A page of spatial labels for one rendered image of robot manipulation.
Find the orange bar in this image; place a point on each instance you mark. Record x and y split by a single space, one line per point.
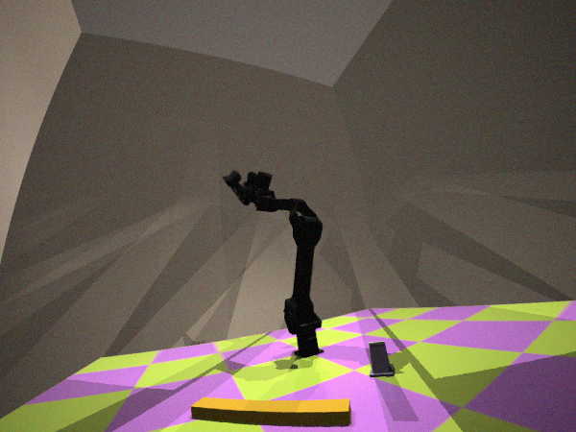
323 411

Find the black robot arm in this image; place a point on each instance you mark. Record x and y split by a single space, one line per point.
307 232

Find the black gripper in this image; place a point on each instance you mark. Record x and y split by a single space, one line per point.
242 191

